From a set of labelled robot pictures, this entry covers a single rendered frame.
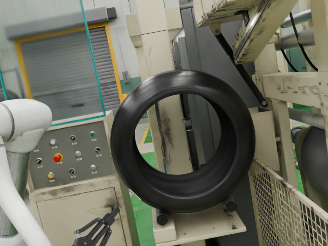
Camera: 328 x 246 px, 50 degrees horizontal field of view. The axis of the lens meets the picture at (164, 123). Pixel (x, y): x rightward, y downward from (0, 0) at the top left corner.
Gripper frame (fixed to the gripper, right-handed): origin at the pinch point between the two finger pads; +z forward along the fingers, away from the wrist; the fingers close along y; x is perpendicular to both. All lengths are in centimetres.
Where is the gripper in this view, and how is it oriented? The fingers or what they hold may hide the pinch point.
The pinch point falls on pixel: (111, 215)
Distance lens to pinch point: 133.3
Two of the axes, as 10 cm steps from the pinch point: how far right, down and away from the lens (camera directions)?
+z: 5.3, -5.7, 6.2
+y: 6.4, 7.5, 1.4
